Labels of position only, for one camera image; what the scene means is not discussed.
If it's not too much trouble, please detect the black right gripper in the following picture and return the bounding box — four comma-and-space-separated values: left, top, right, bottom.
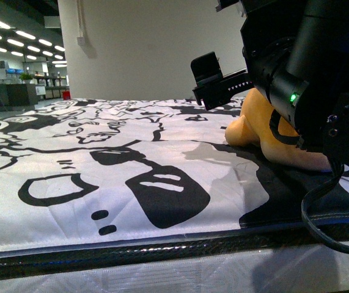
191, 52, 254, 110

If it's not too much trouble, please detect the orange plush toy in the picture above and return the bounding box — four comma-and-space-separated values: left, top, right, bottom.
225, 89, 331, 172

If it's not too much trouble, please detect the red bin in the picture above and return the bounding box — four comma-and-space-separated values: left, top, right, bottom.
62, 91, 70, 100

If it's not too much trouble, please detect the black white patterned bedspread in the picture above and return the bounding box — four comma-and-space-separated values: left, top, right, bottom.
0, 97, 349, 255

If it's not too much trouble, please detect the white quilted mattress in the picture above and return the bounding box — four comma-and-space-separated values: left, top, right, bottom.
0, 228, 349, 292

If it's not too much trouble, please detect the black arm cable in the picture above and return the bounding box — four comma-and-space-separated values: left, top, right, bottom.
301, 158, 349, 256

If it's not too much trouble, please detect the wall cable conduit box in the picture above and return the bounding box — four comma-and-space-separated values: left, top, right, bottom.
76, 0, 86, 46

